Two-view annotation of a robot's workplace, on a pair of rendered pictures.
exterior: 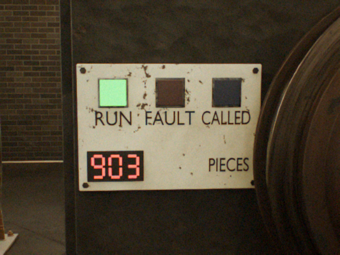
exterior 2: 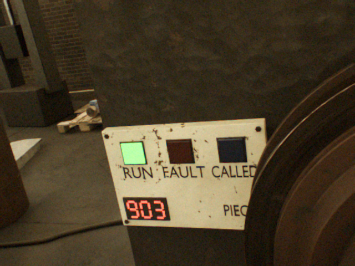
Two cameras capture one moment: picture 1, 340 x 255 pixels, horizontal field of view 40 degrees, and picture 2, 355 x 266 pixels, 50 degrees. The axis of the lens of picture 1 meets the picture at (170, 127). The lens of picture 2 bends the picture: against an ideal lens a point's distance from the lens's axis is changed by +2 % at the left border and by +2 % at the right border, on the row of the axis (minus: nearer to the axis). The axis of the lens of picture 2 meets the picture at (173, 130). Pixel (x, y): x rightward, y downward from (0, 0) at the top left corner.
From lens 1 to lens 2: 33 cm
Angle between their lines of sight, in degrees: 26
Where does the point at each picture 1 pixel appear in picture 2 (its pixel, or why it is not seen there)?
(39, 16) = not seen: outside the picture
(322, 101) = (287, 209)
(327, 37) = (293, 138)
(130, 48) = (145, 111)
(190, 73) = (196, 134)
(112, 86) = (130, 148)
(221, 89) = (225, 148)
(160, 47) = (170, 108)
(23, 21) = not seen: outside the picture
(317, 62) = (284, 164)
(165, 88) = (175, 149)
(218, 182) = (235, 224)
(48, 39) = not seen: outside the picture
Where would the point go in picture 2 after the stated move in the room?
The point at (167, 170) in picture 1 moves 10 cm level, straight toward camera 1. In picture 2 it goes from (188, 213) to (166, 252)
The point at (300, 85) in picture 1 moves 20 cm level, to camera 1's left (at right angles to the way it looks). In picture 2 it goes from (267, 186) to (111, 181)
